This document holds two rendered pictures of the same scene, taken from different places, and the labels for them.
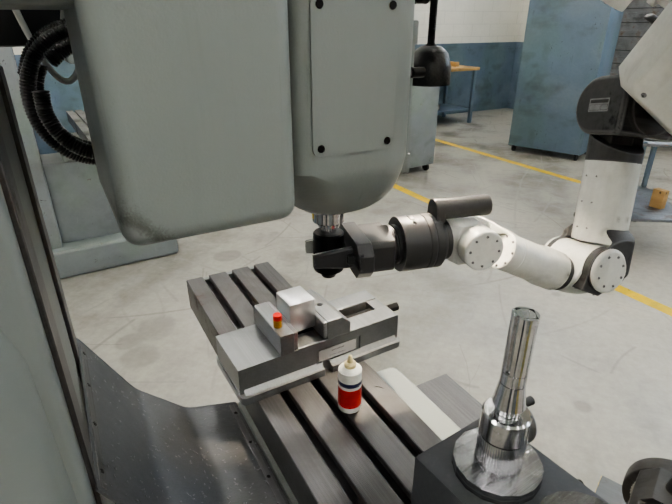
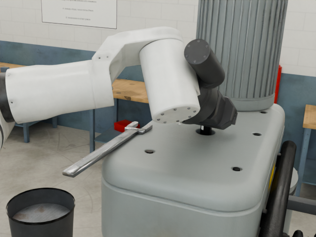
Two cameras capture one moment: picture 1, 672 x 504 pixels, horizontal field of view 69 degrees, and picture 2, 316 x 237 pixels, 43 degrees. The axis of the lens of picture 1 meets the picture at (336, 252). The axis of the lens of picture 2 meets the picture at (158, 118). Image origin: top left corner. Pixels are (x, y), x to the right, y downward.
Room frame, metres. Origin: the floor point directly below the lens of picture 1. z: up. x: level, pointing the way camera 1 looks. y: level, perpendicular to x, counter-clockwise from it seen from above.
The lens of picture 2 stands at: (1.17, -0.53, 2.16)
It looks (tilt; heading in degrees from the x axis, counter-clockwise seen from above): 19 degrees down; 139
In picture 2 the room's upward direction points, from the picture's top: 3 degrees clockwise
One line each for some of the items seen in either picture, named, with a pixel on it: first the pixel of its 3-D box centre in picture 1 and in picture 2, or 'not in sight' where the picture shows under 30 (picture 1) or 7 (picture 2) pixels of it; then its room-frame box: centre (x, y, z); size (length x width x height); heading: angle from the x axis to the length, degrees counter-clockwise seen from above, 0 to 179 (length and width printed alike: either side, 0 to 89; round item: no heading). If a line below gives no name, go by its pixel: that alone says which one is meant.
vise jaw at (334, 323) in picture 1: (321, 312); not in sight; (0.83, 0.03, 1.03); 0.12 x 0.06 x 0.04; 31
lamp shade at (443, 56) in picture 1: (429, 64); not in sight; (0.87, -0.15, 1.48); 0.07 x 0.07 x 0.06
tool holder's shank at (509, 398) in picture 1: (515, 364); not in sight; (0.37, -0.17, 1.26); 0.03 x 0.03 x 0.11
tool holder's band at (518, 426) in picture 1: (506, 414); not in sight; (0.37, -0.17, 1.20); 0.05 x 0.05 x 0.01
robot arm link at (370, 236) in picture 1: (384, 246); not in sight; (0.71, -0.08, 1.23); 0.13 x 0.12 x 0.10; 14
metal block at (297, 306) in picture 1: (295, 309); not in sight; (0.80, 0.08, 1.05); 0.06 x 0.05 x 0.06; 31
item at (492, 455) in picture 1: (501, 439); not in sight; (0.37, -0.17, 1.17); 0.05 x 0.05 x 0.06
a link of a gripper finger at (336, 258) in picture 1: (333, 260); not in sight; (0.65, 0.00, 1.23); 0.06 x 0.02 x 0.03; 104
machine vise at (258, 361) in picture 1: (310, 330); not in sight; (0.82, 0.05, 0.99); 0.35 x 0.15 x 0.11; 121
